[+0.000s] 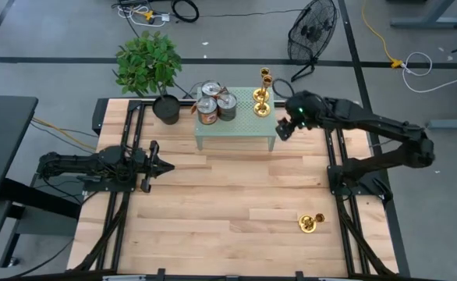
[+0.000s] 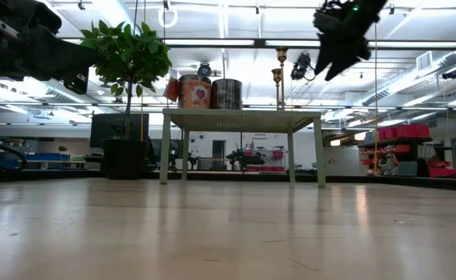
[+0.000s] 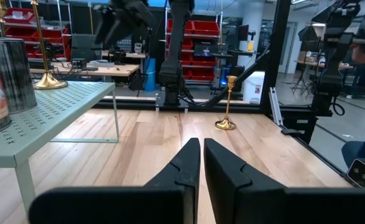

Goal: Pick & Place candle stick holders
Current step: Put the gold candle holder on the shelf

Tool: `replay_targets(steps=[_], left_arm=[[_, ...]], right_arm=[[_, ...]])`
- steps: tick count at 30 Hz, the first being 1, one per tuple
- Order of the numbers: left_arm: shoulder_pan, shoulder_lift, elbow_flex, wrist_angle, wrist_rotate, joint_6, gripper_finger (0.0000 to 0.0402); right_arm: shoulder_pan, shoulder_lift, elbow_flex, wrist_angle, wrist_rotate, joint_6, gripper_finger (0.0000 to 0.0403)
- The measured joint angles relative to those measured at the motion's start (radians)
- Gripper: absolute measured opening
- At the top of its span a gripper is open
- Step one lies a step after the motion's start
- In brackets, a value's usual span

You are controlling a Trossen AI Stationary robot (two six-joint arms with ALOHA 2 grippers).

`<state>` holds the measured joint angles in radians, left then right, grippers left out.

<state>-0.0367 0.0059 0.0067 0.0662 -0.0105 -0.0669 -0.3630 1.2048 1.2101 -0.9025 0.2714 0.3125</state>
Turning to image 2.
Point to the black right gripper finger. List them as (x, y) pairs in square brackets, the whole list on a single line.
[(341, 54)]

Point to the black monitor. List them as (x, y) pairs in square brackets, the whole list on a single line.
[(103, 128)]

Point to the green perforated metal shelf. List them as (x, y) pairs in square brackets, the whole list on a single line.
[(232, 116)]

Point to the green plant in black pot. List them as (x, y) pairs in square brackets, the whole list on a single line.
[(127, 54)]

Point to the red storage bin rack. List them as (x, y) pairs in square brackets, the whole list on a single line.
[(403, 131)]

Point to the black hanging camera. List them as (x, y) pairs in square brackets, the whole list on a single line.
[(301, 67), (451, 74)]

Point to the black background robot arm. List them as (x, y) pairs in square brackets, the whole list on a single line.
[(177, 153), (247, 157)]

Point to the silver lidded candle tin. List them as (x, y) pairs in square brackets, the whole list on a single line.
[(226, 95), (195, 93)]

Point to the silver ventilation duct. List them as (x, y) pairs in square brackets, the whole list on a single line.
[(407, 83)]

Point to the tall brass candlestick holder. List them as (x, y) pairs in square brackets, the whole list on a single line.
[(282, 54)]

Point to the black round ceiling fixture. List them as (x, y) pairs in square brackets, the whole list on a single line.
[(204, 70)]

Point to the medium brass candlestick holder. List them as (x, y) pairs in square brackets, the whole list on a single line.
[(276, 74)]

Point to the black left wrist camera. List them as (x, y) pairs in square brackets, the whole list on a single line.
[(4, 26)]

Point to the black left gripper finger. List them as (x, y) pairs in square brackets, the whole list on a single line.
[(72, 58)]

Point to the blue storage bins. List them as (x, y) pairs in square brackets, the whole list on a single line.
[(47, 156)]

